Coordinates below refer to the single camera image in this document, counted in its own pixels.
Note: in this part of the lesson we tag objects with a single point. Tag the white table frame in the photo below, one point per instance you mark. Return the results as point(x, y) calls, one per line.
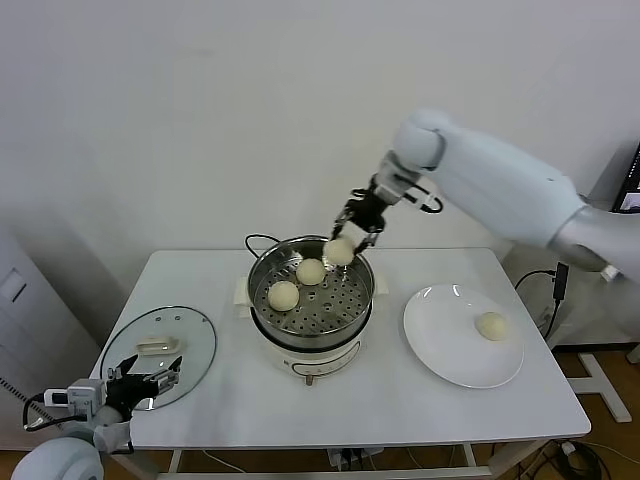
point(175, 460)

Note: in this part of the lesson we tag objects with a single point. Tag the stainless steel steamer basket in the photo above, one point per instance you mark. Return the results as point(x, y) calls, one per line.
point(340, 310)

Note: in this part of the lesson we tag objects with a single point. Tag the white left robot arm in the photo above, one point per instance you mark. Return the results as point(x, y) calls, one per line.
point(55, 462)

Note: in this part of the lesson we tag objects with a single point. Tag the black laptop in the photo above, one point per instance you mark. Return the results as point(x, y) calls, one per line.
point(631, 185)

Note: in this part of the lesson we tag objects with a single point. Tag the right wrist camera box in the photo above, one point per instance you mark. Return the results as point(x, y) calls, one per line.
point(390, 189)

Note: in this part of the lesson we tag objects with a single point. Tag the cream electric cooker pot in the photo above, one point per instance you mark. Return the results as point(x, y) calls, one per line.
point(320, 357)

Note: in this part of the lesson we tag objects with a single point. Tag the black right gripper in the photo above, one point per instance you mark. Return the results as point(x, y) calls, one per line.
point(367, 207)

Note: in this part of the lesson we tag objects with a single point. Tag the white round plate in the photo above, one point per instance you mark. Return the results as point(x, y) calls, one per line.
point(440, 325)

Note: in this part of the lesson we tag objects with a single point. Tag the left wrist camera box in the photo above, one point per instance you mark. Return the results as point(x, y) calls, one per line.
point(75, 397)

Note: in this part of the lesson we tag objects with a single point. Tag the white steamed baozi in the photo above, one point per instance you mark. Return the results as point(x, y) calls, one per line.
point(284, 296)
point(311, 272)
point(339, 252)
point(492, 326)

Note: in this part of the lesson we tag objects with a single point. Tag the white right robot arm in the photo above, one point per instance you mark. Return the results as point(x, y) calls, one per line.
point(500, 185)

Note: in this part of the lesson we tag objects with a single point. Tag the white grey cabinet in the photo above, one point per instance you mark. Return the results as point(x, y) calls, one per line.
point(30, 320)

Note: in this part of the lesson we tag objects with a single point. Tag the white power strip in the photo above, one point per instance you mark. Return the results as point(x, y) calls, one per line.
point(350, 457)

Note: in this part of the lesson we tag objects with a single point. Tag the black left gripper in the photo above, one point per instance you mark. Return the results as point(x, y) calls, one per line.
point(124, 392)

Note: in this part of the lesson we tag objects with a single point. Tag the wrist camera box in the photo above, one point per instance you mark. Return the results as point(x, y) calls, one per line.
point(390, 189)
point(75, 397)

